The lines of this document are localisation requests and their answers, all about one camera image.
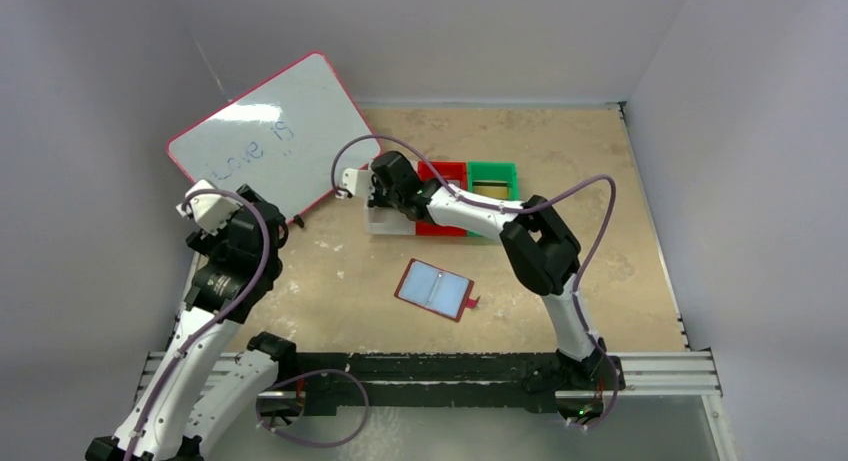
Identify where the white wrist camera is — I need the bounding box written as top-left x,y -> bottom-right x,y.
335,168 -> 374,199
175,179 -> 240,235

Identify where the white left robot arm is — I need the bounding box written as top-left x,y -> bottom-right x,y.
84,180 -> 293,460

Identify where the pink framed whiteboard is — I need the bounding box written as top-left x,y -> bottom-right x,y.
167,52 -> 381,218

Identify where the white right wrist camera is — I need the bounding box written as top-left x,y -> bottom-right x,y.
335,168 -> 374,199

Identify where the green plastic bin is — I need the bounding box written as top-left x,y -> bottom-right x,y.
467,161 -> 520,201

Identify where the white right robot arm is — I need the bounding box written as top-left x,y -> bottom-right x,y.
365,151 -> 604,377

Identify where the red leather card holder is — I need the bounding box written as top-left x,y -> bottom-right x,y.
394,259 -> 480,322

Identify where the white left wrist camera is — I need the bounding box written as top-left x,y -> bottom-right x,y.
175,179 -> 240,235

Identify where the white plastic bin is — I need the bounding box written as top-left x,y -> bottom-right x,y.
364,171 -> 416,236

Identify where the red plastic bin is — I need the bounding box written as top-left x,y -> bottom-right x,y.
415,161 -> 468,237

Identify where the gold card in bin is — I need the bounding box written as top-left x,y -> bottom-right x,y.
472,180 -> 510,200

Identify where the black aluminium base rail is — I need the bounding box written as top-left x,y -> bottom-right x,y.
135,349 -> 723,420

